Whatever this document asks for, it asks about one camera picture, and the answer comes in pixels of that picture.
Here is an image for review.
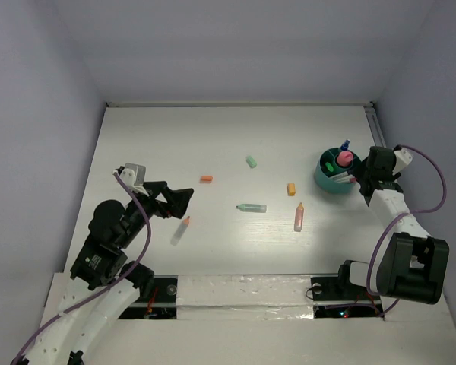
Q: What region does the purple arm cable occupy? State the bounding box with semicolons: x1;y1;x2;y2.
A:
10;173;152;365
366;144;448;319

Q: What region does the pink cap bottle in organizer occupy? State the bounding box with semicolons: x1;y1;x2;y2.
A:
335;151;353;168

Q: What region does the green pencil-shaped clear case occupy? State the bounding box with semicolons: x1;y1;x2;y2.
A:
236;204;267;213

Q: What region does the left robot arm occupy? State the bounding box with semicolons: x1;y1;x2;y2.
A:
12;169;194;364

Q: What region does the yellow orange eraser cap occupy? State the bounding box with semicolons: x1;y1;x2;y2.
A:
287;182;296;196

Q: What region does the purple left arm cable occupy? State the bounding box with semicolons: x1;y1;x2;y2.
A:
10;173;152;365

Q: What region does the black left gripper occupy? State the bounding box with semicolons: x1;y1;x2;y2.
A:
119;180;194;246

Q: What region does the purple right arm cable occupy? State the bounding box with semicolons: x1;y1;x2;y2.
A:
366;144;448;319

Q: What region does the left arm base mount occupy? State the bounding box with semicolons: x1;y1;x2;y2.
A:
128;275;178;319

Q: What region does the aluminium rail right edge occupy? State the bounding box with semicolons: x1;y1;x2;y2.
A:
364;102;386;148

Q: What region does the small orange eraser cap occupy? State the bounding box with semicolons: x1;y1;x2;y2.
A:
199;176;213;183

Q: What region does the pink orange pencil-shaped case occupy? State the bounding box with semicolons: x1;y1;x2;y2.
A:
293;202;305;232

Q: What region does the purple thin marker pen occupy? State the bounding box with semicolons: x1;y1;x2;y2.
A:
336;176;356;183

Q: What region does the teal round organizer container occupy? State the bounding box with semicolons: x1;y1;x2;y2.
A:
314;148;361;194

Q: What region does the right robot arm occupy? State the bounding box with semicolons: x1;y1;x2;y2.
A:
353;144;449;305

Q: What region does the clear blue glue bottle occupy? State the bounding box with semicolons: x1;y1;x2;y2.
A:
339;139;350;151

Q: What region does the mint green eraser cap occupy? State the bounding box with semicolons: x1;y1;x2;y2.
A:
245;156;258;169

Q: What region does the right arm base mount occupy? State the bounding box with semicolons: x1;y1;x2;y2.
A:
305;260;383;319

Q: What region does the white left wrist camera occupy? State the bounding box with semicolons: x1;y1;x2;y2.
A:
112;163;146;190

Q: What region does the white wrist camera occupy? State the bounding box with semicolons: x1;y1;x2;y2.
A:
392;145;413;175
112;163;146;190

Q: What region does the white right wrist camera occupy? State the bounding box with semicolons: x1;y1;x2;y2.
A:
392;145;413;175

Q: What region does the orange tip clear pencil case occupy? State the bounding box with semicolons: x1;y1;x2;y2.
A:
170;216;191;246

